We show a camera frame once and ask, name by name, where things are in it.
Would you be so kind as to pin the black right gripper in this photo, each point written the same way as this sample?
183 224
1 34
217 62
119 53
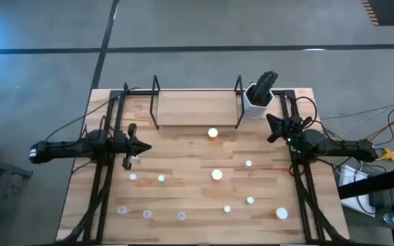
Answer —
292 135

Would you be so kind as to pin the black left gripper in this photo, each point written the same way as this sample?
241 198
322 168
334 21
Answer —
129 147

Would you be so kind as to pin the pink medicine bottle white cap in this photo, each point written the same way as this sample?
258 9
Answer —
248 163
227 208
133 176

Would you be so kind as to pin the green medicine bottle white cap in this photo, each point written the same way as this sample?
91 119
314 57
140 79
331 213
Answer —
250 200
161 178

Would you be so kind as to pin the orange medicine bottle white cap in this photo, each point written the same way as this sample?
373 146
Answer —
212 133
217 174
281 213

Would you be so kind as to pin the clear plastic pill jar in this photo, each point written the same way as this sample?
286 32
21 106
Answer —
181 216
122 210
147 214

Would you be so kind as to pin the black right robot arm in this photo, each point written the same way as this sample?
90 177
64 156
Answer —
340 147

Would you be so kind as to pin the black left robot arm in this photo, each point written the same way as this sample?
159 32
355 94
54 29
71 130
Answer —
67 148

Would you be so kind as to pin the white plant pot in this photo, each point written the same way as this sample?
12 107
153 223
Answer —
251 109

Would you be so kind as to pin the dark green cactus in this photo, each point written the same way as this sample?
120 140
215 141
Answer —
263 87

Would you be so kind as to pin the white box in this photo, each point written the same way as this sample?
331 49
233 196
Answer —
349 176

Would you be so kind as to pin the black metal beam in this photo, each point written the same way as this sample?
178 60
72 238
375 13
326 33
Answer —
371 184

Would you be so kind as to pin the yellow power plug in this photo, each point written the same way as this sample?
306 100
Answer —
388 155

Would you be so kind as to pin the clear water bottle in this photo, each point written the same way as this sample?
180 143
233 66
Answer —
392 218

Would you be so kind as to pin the dark floor mat orange edge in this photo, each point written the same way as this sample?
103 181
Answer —
388 12

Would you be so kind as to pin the wooden shelf with black frame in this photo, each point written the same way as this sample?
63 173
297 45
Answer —
197 107

